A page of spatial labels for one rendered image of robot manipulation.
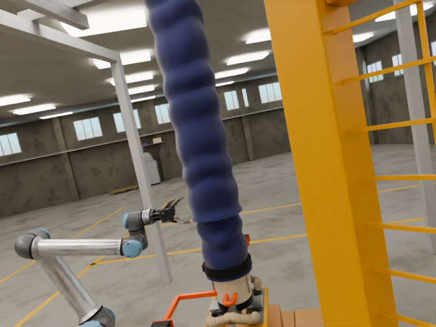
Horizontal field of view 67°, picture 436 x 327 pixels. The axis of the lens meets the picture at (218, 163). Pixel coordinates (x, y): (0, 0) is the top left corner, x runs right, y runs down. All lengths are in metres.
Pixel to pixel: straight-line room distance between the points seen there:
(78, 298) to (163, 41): 1.44
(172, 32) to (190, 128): 0.39
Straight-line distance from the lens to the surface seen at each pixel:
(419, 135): 4.41
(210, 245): 1.49
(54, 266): 2.10
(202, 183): 1.41
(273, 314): 1.99
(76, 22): 3.27
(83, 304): 2.13
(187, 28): 1.45
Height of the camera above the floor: 1.98
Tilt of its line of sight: 6 degrees down
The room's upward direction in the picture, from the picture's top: 12 degrees counter-clockwise
